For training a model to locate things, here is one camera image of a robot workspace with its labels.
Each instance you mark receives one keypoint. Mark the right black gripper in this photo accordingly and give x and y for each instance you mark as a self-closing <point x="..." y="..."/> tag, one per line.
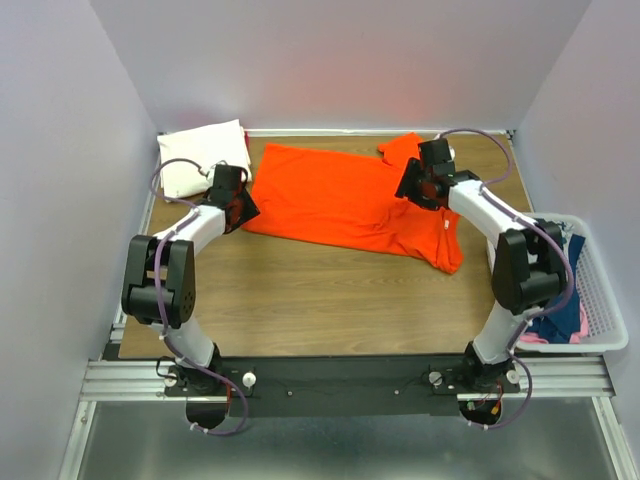
<point x="411" y="171"/>

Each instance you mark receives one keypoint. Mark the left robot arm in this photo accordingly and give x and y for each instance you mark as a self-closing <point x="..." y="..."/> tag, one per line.
<point x="159" y="286"/>

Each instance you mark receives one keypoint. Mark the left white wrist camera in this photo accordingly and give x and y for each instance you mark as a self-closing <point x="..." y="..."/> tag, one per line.
<point x="207" y="171"/>

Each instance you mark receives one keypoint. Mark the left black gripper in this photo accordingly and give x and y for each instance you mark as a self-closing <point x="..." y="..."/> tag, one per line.
<point x="250" y="208"/>

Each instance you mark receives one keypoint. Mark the white plastic basket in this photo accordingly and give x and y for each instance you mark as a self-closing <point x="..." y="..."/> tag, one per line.
<point x="600" y="300"/>

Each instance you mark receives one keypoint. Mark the folded white t shirt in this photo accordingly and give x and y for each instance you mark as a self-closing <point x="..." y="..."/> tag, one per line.
<point x="209" y="145"/>

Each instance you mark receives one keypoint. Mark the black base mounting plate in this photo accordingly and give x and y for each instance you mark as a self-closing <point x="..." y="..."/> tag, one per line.
<point x="247" y="388"/>

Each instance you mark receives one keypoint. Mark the folded red t shirt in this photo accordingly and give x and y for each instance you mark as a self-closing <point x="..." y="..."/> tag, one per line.
<point x="247" y="143"/>

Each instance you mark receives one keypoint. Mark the pink t shirt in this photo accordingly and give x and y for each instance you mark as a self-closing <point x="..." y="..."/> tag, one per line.
<point x="542" y="332"/>

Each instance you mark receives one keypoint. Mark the orange t shirt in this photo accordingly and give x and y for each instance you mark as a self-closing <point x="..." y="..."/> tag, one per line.
<point x="347" y="200"/>

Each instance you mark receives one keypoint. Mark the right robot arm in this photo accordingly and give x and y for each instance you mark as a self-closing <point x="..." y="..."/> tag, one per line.
<point x="471" y="200"/>

